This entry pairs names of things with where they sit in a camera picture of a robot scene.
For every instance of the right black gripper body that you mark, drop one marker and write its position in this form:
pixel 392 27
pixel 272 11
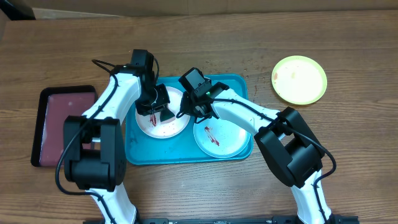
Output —
pixel 190 108

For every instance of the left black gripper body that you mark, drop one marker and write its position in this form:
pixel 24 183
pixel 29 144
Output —
pixel 153 100

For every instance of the green and pink sponge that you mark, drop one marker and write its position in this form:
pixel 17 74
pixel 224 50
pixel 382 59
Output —
pixel 166 114

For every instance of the white plate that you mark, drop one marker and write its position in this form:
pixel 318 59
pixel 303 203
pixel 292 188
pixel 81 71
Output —
pixel 154 127

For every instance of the yellow-green plate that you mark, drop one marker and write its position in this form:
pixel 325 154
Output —
pixel 299 80

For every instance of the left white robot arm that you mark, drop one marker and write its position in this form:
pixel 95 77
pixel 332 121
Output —
pixel 94 155

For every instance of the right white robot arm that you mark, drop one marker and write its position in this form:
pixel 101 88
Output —
pixel 289 147

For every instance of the teal serving tray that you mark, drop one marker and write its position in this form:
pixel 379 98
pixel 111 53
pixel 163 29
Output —
pixel 142 149

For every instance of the black tray with red liquid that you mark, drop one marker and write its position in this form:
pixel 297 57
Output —
pixel 55 105

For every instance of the light blue plate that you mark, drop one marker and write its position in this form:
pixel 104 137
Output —
pixel 222 140

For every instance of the black object top-left corner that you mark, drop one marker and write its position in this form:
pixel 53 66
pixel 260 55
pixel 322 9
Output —
pixel 17 10

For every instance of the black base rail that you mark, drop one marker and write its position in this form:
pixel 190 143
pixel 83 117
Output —
pixel 335 219

